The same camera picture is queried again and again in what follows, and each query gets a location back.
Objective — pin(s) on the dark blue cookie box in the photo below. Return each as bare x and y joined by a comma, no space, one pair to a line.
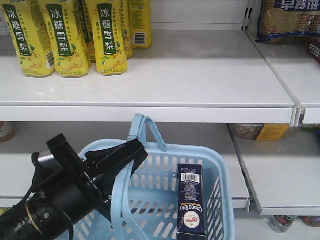
190,215

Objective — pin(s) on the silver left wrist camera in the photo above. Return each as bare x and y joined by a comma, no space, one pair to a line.
45,161

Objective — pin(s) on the light blue shopping basket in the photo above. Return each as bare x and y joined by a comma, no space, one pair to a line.
145,203

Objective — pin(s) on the yellow pear drink bottle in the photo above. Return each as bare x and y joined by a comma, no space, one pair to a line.
67,39
141,23
110,54
30,37

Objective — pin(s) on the white supermarket shelf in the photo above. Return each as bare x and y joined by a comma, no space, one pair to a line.
201,69

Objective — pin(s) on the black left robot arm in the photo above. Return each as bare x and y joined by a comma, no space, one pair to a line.
34,217

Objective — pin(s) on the blue breakfast biscuit bag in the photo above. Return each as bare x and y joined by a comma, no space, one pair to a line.
285,21

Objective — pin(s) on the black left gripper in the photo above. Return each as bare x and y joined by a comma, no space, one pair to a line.
84,185

